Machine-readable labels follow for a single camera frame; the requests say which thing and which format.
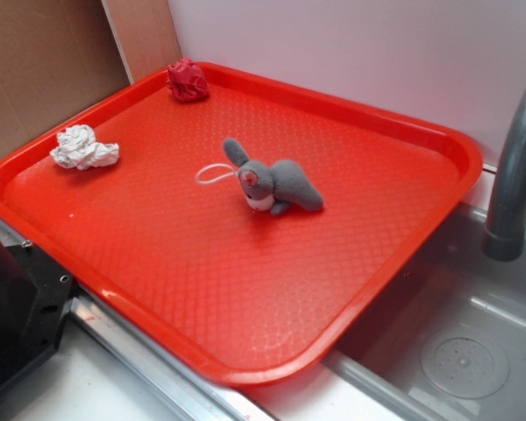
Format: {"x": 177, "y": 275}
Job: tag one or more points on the red plastic tray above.
{"x": 241, "y": 296}

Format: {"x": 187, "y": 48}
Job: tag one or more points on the gray plastic sink basin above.
{"x": 446, "y": 338}

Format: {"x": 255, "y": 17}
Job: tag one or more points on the crumpled red cloth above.
{"x": 186, "y": 81}

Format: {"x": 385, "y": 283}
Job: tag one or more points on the gray plush rabbit toy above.
{"x": 266, "y": 188}

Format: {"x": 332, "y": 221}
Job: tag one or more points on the brown cardboard panel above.
{"x": 57, "y": 58}

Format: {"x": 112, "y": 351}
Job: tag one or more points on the gray sink faucet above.
{"x": 506, "y": 218}

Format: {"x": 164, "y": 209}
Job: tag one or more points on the crumpled white cloth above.
{"x": 78, "y": 148}

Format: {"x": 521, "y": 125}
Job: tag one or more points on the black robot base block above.
{"x": 35, "y": 294}

